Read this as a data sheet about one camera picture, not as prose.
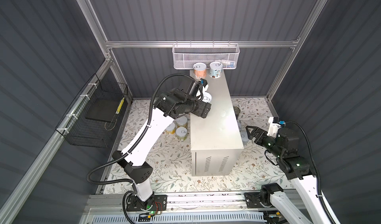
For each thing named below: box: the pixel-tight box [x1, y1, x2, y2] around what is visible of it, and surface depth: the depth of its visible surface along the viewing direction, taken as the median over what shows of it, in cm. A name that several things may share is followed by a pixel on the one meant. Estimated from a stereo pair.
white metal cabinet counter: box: [190, 69, 244, 177], surface depth 64 cm
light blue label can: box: [201, 91, 213, 103], surface depth 67 cm
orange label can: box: [192, 62, 207, 80], surface depth 82 cm
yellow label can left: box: [165, 121, 176, 135], surface depth 98 cm
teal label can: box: [209, 61, 223, 79], surface depth 83 cm
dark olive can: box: [233, 106, 241, 122], surface depth 101 cm
